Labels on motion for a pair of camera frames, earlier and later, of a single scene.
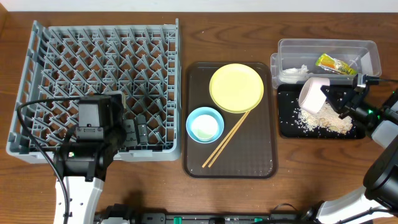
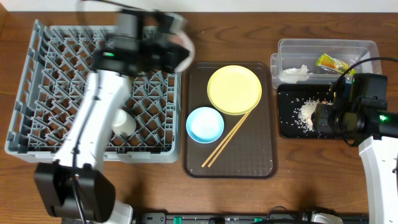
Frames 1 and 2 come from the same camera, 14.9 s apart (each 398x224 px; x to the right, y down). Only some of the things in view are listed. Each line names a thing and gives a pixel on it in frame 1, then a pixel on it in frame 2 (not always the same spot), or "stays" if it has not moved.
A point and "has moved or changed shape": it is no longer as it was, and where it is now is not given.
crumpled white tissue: (292, 75) stays
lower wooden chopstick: (227, 142) stays
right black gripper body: (343, 101) → (325, 121)
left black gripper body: (131, 132) → (170, 53)
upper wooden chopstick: (209, 159) stays
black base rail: (122, 214) stays
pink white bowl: (311, 98) → (180, 39)
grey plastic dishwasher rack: (141, 62) stays
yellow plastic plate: (236, 88) stays
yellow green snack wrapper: (336, 65) stays
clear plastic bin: (339, 60) stays
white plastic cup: (204, 126) has moved or changed shape
